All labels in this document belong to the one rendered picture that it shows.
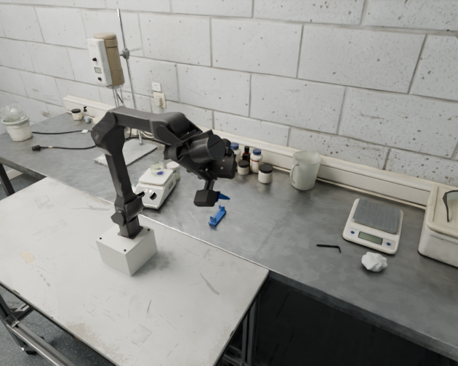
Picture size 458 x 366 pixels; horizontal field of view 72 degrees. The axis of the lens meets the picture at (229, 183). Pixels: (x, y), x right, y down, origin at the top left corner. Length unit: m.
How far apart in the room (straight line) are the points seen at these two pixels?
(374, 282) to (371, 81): 0.77
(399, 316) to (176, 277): 0.69
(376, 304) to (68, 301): 0.94
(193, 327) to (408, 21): 1.24
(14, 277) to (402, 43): 1.58
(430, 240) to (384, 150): 0.44
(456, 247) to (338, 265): 0.38
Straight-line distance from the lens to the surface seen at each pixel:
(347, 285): 1.13
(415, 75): 1.42
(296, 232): 1.26
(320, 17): 1.44
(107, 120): 0.87
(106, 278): 1.15
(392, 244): 1.29
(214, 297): 1.04
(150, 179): 1.42
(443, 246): 1.30
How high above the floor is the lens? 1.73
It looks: 33 degrees down
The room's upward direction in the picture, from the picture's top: straight up
